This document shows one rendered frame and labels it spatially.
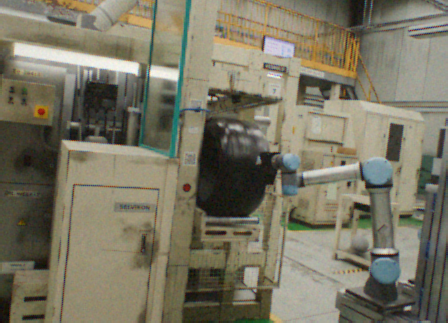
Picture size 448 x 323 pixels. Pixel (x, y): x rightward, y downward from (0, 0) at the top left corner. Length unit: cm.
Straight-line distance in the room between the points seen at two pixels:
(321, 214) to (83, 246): 592
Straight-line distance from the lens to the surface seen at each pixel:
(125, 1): 264
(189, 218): 244
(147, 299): 176
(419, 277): 233
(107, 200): 161
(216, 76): 271
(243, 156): 229
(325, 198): 727
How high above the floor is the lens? 139
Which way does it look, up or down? 3 degrees down
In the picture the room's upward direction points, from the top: 6 degrees clockwise
